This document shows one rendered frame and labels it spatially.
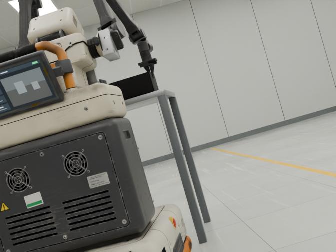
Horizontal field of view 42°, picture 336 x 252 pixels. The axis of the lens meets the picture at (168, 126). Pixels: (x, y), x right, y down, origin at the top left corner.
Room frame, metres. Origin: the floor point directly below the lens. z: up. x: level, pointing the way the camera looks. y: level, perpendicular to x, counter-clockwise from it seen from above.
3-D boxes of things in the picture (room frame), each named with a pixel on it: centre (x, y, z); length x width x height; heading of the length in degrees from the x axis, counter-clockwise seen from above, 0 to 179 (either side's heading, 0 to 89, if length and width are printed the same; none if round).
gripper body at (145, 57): (2.41, 0.01, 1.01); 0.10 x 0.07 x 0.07; 82
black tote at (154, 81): (2.46, 0.29, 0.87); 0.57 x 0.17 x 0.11; 82
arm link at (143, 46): (2.41, 0.01, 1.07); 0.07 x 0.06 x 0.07; 164
